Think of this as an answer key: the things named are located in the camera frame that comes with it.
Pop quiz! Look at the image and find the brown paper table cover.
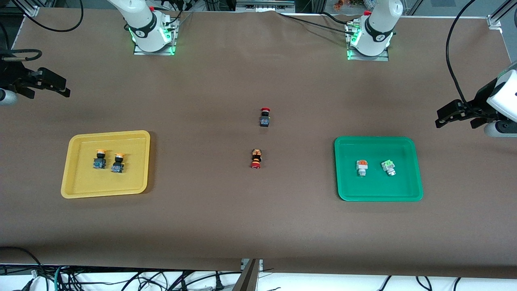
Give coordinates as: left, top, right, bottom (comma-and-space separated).
0, 7, 517, 279

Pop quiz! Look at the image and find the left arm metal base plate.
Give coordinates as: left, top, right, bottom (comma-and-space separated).
346, 20, 390, 62

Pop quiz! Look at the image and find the aluminium frame post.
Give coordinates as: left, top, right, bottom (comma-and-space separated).
487, 0, 517, 30
12, 0, 41, 17

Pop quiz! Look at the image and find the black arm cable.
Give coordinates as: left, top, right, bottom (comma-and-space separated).
0, 0, 84, 61
446, 0, 475, 118

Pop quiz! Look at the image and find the black cable on table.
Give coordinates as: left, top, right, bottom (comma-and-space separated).
321, 11, 364, 25
277, 11, 352, 32

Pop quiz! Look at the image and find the yellow plastic tray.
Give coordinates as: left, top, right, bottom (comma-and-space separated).
61, 130, 151, 199

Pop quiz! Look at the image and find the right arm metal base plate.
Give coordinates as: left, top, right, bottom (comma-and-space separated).
133, 18, 178, 56

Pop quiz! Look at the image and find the grey metal box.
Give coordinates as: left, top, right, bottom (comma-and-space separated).
236, 0, 295, 12

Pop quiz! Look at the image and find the black floor cable loop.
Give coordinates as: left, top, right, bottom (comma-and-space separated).
0, 247, 45, 283

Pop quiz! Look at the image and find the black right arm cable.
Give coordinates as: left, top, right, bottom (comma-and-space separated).
0, 0, 84, 61

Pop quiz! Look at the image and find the dark table leg profile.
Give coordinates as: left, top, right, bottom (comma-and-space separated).
232, 259, 260, 291

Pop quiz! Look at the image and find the green plastic tray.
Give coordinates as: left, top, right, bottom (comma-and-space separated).
334, 136, 424, 202

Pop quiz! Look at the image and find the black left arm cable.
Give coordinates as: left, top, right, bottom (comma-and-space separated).
446, 0, 475, 118

